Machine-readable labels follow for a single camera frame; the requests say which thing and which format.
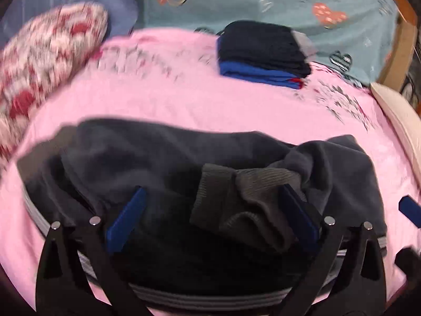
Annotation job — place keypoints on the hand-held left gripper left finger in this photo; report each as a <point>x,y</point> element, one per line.
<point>126,220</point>

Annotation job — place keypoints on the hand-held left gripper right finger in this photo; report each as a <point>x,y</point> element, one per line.
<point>299,219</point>

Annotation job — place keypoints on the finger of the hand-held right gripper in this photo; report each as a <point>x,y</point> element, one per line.
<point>409,265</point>
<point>411,210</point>

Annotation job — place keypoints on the dark grey striped pants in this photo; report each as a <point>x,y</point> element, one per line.
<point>148,158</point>

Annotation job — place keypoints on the folded blue pants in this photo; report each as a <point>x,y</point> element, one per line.
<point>250,72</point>

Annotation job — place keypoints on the folded black pants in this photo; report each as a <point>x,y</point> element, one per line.
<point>259,46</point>

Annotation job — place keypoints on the white textured pillow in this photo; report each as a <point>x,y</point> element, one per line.
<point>401,112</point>

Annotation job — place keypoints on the pink floral bed sheet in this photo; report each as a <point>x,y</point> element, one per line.
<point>197,98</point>

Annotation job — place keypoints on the wooden cabinet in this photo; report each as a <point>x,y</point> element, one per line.
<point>403,39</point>

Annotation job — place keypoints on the folded grey cloth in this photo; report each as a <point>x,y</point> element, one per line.
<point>306,42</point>

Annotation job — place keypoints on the red white floral quilt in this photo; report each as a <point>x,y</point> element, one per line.
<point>42,62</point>

